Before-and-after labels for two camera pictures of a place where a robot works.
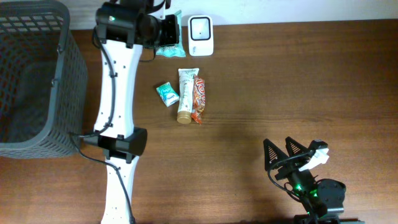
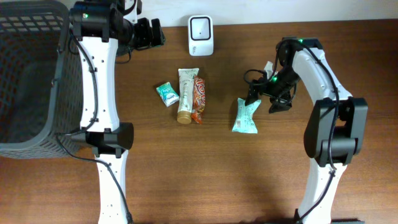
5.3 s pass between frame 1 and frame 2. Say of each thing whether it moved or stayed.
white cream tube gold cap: stayed
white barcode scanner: stayed
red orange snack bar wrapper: stayed
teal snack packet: moved
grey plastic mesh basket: stayed
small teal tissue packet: stayed
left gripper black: moved
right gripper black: moved
